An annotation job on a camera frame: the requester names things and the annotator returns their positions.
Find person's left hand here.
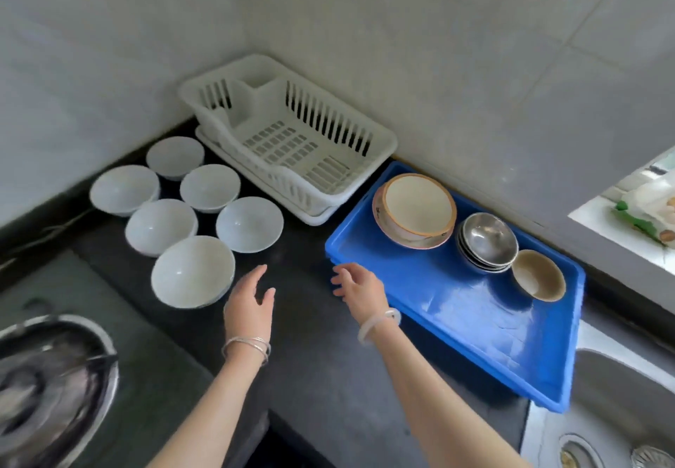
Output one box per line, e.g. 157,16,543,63
223,264,277,347

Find person's right hand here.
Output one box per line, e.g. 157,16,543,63
330,263,391,327

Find pink rimmed elephant plate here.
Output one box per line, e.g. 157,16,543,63
372,183,456,250

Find large white bowl black print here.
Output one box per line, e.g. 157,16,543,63
150,235,237,309

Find white drip tray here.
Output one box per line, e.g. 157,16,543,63
195,126,341,227

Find plain white bowl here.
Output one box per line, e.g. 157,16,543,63
89,164,161,218
215,196,285,254
146,136,205,182
124,198,199,259
179,164,242,214

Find blue plastic tray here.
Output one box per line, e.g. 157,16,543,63
324,160,586,415

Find orange rimmed cream bowl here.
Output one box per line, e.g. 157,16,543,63
380,173,458,240

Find white plastic dish rack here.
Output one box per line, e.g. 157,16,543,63
178,53,398,216

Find person's right forearm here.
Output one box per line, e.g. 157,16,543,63
368,321,534,468

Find person's left forearm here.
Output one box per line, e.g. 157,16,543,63
147,349,271,468

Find silver wrist bangles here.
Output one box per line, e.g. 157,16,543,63
221,337,272,368

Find white jade bangle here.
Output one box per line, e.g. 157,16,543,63
357,308,402,346

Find dark green glass stove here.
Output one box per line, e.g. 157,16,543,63
0,249,270,468

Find black gas burner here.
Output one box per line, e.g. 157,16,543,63
0,325,117,463

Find white tiled windowsill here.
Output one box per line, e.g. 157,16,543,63
568,145,675,276

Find stainless steel sink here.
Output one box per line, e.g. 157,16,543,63
519,320,675,468

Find white yellow flour bag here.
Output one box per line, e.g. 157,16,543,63
611,175,675,247

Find round metal sink strainer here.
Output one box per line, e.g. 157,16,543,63
631,445,675,468

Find thin rusty wire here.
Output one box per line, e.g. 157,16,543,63
10,208,98,261

